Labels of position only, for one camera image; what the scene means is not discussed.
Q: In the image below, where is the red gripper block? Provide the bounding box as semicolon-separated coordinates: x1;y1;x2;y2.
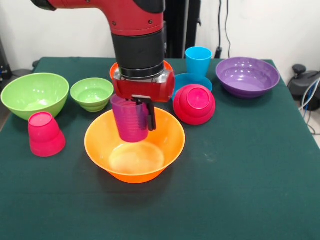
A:
111;68;176;132

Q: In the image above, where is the purple cup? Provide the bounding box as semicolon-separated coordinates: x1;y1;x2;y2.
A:
110;94;150;143

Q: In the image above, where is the large orange bowl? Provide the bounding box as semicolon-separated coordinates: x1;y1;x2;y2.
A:
84;107;186;185

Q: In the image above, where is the pink bowl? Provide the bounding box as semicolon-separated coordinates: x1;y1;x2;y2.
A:
172;83;217;126

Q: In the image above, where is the small green bowl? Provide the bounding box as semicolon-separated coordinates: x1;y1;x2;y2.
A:
69;77;115;113

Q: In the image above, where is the pink cup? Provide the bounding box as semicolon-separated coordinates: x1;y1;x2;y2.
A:
27;111;67;158

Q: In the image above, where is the blue bowl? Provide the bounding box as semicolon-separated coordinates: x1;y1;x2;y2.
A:
171;72;214;101

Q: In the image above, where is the red bowl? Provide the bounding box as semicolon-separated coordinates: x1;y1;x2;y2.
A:
109;60;174;80

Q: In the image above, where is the blue cup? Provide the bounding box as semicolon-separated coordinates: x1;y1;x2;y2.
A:
184;46;213;81

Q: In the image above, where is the dark green tablecloth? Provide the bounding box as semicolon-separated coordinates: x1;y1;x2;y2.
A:
0;56;320;240

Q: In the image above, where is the purple bowl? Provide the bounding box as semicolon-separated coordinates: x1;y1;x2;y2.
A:
215;56;281;100

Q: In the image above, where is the large green bowl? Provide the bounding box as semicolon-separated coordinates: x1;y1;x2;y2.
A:
0;72;70;122

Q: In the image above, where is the black equipment box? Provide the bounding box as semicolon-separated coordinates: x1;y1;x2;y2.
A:
0;37;12;81

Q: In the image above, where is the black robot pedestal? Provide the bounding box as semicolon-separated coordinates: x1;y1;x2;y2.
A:
163;0;203;60

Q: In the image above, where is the black cable with plug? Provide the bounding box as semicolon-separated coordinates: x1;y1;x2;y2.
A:
214;0;224;60

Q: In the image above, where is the thin black wall cable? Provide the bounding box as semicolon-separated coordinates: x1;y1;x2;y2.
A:
224;0;241;62

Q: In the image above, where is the blue white cable bundle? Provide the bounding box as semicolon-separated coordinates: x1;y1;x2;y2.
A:
298;79;320;136

